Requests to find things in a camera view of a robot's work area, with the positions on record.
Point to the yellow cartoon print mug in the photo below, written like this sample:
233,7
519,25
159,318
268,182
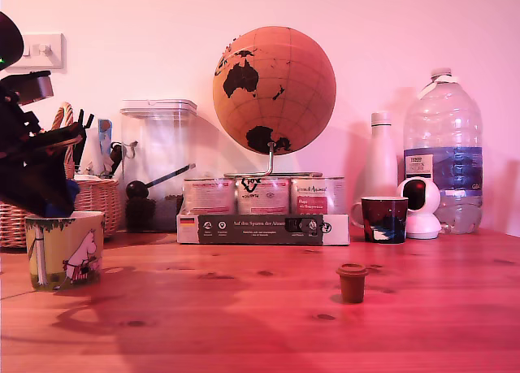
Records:
61,251

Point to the coffee beans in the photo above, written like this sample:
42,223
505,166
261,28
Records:
158,214

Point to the brown coffee capsule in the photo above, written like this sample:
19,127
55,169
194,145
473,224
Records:
352,287

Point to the dark patterned small mug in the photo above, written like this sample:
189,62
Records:
386,220

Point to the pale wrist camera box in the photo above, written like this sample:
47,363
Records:
38,86

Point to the cork globe on metal stand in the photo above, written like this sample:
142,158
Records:
280,88

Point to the large clear water bottle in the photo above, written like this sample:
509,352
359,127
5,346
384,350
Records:
445,161

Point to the cardboard tray with dark label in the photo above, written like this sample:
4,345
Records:
260,228

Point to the blue and white tool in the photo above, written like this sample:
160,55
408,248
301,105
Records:
105,139

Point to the clear plastic storage container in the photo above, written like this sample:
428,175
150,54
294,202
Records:
162,145

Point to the blue coffee capsule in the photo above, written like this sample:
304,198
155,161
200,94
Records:
74,187

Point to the white slim bottle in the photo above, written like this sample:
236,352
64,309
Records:
381,161

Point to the black measuring scoop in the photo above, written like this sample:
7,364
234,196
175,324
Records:
136,190

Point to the white wall switch plate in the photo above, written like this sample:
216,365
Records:
48,60

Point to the small white round camera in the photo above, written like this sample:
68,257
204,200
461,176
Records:
424,222

